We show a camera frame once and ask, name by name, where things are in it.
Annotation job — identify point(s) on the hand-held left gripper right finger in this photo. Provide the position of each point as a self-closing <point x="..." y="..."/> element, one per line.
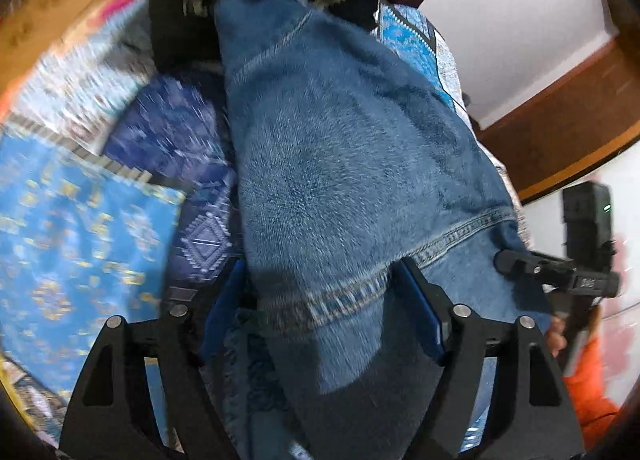
<point x="422" y="311"/>

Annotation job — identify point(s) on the blue denim jeans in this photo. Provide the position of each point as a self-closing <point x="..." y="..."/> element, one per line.
<point x="350" y="140"/>

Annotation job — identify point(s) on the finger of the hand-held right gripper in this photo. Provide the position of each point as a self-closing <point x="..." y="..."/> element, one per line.
<point x="525" y="265"/>

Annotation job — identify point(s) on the wooden door frame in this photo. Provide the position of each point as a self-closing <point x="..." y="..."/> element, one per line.
<point x="565" y="130"/>

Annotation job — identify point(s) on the person's right hand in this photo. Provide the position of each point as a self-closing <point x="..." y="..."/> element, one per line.
<point x="556" y="344"/>

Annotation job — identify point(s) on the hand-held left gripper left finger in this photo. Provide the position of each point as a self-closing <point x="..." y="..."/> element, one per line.
<point x="225" y="301"/>

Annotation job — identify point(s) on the person's right forearm orange sleeve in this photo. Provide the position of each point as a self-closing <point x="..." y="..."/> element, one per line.
<point x="590" y="390"/>

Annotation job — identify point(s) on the blue patchwork blanket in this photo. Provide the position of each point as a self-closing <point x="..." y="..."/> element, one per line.
<point x="75" y="220"/>

